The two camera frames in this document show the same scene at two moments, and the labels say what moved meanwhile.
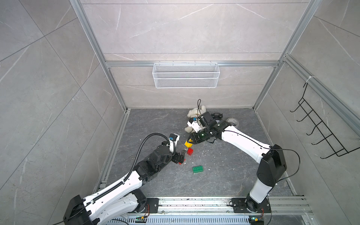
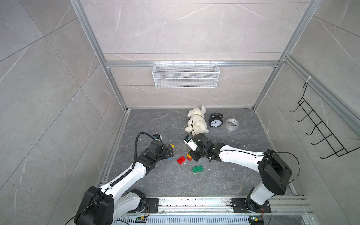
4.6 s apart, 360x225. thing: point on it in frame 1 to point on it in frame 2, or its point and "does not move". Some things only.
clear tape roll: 233,120 does not move
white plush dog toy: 195,113 does not move
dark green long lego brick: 197,169 does not move
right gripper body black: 200,136 to 198,153
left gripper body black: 175,159 to 165,154
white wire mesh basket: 184,75 does not move
